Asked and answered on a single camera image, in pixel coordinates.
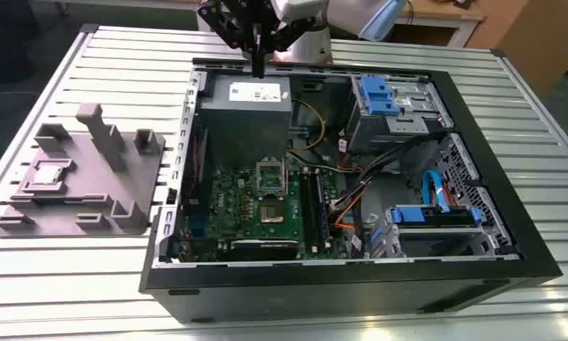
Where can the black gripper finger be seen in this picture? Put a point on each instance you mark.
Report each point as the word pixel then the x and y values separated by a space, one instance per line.
pixel 222 21
pixel 290 32

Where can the silver CPU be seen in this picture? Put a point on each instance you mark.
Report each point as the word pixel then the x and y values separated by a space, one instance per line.
pixel 46 174

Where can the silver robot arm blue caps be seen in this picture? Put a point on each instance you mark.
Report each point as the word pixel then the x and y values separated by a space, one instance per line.
pixel 312 49

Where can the CPU socket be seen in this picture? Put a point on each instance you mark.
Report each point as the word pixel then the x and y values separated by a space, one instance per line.
pixel 272 213

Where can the blue drive bay latch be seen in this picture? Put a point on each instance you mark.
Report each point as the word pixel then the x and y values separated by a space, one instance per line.
pixel 380 96

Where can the grey power supply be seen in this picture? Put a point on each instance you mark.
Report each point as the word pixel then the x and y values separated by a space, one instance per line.
pixel 245 120

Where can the wooden desk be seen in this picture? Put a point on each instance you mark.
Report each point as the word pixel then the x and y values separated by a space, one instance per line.
pixel 434 14

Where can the metal optical drive cage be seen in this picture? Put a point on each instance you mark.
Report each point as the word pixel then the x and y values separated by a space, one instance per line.
pixel 406 128

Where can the black chair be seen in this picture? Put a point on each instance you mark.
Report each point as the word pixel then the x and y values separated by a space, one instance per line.
pixel 9 35

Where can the green motherboard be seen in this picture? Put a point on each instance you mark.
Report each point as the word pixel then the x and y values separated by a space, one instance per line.
pixel 226 199

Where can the black RAM slot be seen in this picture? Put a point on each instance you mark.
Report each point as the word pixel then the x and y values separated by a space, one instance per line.
pixel 312 213
pixel 304 213

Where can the grey parts rack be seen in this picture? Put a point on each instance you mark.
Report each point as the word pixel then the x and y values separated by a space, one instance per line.
pixel 98 177

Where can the wooden cabinet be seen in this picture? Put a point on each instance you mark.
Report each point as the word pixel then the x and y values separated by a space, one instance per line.
pixel 539 35

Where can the hard disk in blue carrier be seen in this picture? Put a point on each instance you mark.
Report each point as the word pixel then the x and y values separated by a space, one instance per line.
pixel 434 217

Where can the RAM stick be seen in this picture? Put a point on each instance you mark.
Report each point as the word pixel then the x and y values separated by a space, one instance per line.
pixel 58 201

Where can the black graphics card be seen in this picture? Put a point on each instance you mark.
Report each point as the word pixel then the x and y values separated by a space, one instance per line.
pixel 265 249

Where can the metal disk bay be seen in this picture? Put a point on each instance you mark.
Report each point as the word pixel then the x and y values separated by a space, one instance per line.
pixel 444 232

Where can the black PC case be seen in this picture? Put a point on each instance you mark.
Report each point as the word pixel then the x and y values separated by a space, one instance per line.
pixel 312 295

